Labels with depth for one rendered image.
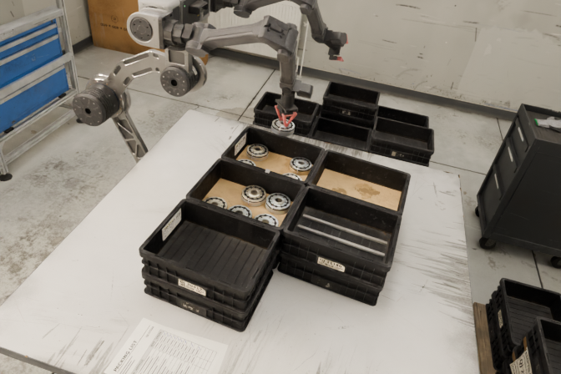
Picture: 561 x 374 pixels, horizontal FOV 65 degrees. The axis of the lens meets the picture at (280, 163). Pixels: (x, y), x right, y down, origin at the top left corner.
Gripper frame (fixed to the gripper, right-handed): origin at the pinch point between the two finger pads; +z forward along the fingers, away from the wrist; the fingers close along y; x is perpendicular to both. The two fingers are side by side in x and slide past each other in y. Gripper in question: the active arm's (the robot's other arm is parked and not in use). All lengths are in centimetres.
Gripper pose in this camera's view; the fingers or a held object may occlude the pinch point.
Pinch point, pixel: (284, 122)
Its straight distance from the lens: 197.8
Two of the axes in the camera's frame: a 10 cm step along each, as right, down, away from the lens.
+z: -1.3, 8.1, 5.7
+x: -8.9, 1.6, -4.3
